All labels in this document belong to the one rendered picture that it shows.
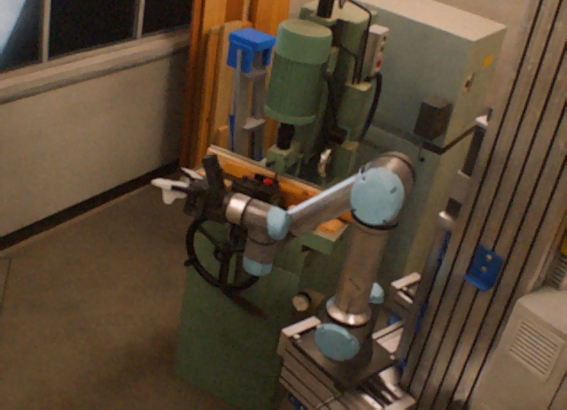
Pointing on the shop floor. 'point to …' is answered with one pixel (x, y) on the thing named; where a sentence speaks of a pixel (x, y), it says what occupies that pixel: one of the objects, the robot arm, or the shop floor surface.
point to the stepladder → (241, 46)
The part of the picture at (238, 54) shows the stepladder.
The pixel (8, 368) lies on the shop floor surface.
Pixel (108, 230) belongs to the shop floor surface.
